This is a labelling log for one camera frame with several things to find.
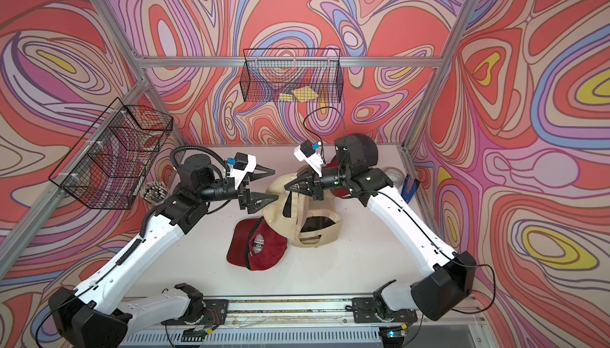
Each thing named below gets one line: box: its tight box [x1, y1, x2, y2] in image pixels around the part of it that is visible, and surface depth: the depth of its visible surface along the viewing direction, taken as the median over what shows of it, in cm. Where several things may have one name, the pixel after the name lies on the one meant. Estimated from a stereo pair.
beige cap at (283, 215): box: [262, 172, 310, 242], surface depth 66 cm
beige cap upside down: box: [295, 209, 343, 248], surface depth 82 cm
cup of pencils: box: [140, 180, 170, 206], surface depth 84 cm
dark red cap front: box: [226, 216, 288, 271], surface depth 86 cm
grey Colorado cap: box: [334, 133, 379, 173], surface depth 55 cm
